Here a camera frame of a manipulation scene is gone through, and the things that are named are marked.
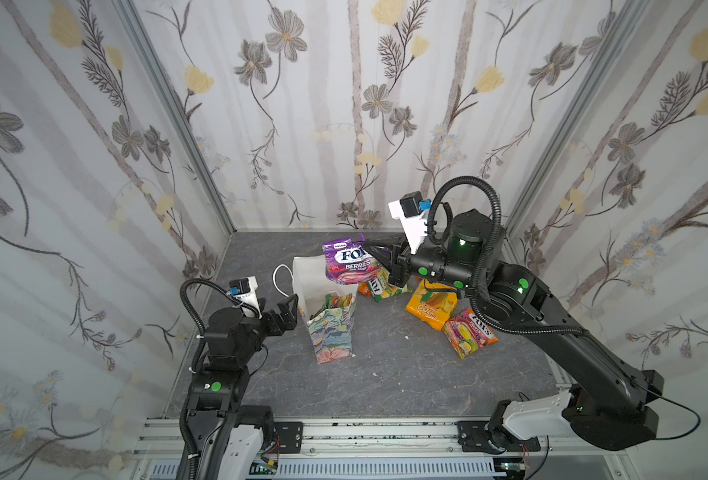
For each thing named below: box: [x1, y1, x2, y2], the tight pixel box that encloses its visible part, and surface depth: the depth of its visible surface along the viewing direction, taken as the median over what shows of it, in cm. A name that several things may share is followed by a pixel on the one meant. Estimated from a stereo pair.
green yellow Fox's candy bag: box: [368, 268, 412, 303], surface depth 103 cm
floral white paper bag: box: [272, 256, 358, 364], surface depth 78 cm
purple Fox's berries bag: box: [322, 234, 380, 285], surface depth 56 cm
